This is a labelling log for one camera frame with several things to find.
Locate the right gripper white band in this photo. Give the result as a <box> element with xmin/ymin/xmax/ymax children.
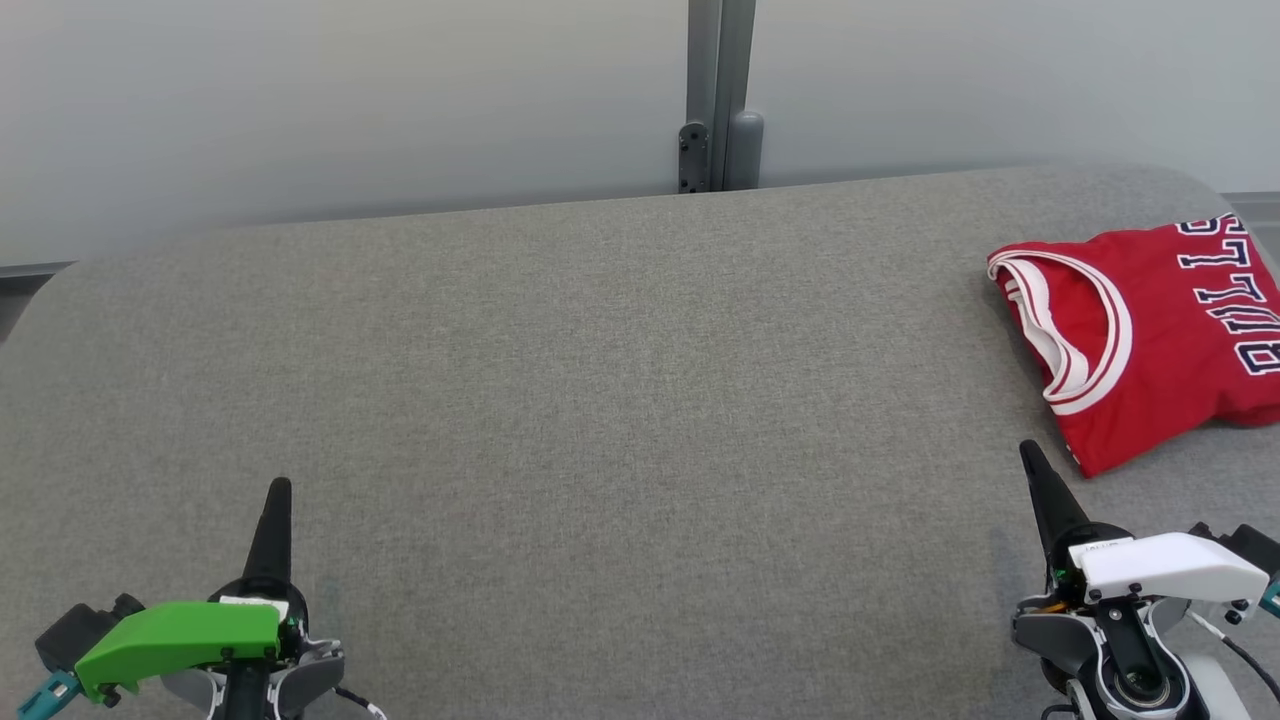
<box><xmin>1018</xmin><ymin>440</ymin><xmax>1271</xmax><ymax>606</ymax></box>

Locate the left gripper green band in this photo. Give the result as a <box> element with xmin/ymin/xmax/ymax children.
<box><xmin>73</xmin><ymin>477</ymin><xmax>311</xmax><ymax>706</ymax></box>

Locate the red white Bulls jersey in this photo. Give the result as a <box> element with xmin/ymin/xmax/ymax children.
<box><xmin>987</xmin><ymin>213</ymin><xmax>1280</xmax><ymax>479</ymax></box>

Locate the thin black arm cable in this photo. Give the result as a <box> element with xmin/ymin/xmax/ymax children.
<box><xmin>333</xmin><ymin>685</ymin><xmax>388</xmax><ymax>720</ymax></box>

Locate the right camera cable teal plug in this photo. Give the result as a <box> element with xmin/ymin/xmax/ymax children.
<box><xmin>1190</xmin><ymin>580</ymin><xmax>1280</xmax><ymax>703</ymax></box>

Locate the camera cable teal plug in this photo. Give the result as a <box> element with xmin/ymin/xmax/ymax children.
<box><xmin>1190</xmin><ymin>580</ymin><xmax>1280</xmax><ymax>703</ymax></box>
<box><xmin>15</xmin><ymin>670</ymin><xmax>83</xmax><ymax>720</ymax></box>

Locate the left camera cable teal plug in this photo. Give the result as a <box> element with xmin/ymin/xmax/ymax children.
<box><xmin>15</xmin><ymin>670</ymin><xmax>83</xmax><ymax>720</ymax></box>

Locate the grey cylindrical post cap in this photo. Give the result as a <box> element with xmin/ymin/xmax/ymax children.
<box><xmin>724</xmin><ymin>110</ymin><xmax>765</xmax><ymax>191</ymax></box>

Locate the black perforated post bracket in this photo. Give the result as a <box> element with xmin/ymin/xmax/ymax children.
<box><xmin>678</xmin><ymin>121</ymin><xmax>711</xmax><ymax>194</ymax></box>

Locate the grey metal partition post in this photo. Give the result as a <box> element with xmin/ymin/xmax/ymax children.
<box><xmin>685</xmin><ymin>0</ymin><xmax>758</xmax><ymax>193</ymax></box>

